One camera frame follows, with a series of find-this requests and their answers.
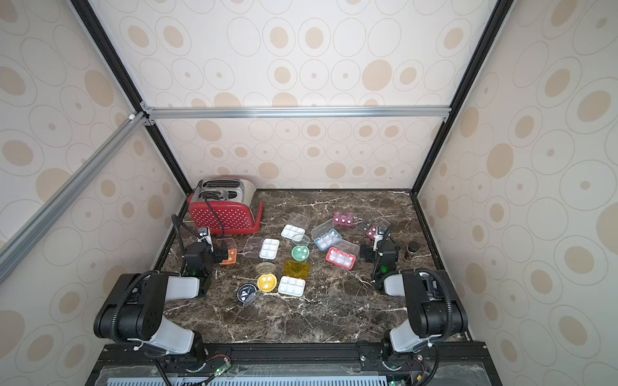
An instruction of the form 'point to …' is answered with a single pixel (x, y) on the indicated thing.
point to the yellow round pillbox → (267, 281)
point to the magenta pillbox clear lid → (378, 222)
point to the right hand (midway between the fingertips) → (388, 242)
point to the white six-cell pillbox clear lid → (253, 247)
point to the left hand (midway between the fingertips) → (217, 237)
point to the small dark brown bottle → (414, 247)
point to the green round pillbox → (300, 252)
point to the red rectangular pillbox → (343, 253)
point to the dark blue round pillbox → (245, 290)
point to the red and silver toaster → (234, 201)
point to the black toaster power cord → (210, 207)
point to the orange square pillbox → (232, 250)
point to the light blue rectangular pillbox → (327, 240)
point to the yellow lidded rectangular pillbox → (295, 274)
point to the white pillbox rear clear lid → (299, 221)
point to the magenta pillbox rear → (343, 219)
